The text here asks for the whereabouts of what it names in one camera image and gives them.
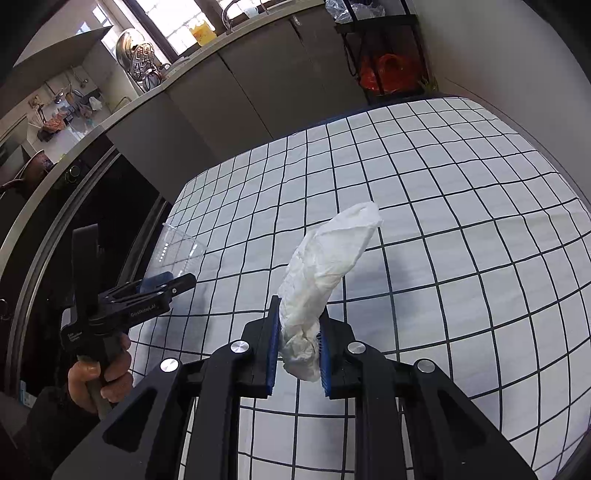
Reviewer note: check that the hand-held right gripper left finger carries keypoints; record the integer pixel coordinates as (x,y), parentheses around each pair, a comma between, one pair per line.
(273,341)

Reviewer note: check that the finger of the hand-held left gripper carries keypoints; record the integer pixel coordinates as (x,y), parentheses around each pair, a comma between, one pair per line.
(157,295)
(154,281)

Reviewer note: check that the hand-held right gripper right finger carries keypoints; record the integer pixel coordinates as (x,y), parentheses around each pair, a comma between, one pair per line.
(324,364)

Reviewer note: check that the clear plastic cup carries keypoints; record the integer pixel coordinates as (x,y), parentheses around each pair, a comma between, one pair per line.
(178,251)

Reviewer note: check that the white tissue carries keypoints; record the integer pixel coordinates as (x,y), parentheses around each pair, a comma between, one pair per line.
(323,258)

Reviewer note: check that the person's left forearm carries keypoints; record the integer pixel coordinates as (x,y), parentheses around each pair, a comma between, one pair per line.
(55,424)

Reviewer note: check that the person's left hand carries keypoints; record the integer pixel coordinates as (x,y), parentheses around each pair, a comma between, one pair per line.
(120,374)

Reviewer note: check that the black built-in oven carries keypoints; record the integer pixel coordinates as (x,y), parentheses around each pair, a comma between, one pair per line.
(69,207)

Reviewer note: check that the dark wok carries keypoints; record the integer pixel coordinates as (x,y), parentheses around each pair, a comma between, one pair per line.
(32,170)

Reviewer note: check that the white checkered tablecloth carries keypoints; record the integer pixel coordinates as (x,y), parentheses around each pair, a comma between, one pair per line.
(461,230)

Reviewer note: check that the grey kitchen cabinet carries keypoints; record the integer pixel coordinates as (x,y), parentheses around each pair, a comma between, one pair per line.
(254,83)

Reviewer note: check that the shiny steel pot lid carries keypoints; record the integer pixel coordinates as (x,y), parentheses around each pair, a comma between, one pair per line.
(136,53)

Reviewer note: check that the yellow bottle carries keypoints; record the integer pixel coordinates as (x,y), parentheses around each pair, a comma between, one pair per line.
(203,33)

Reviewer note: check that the steel faucet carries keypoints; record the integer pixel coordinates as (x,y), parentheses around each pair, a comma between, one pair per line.
(227,14)

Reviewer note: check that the white mug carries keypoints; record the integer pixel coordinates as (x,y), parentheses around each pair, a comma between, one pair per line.
(251,10)

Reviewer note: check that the orange plastic bag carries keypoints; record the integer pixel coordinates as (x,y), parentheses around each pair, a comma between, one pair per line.
(388,69)

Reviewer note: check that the black metal shelf rack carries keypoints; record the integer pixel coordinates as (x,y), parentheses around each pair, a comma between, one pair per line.
(369,25)

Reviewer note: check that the clear plastic bag on rack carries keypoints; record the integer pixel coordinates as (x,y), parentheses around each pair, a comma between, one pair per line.
(351,11)

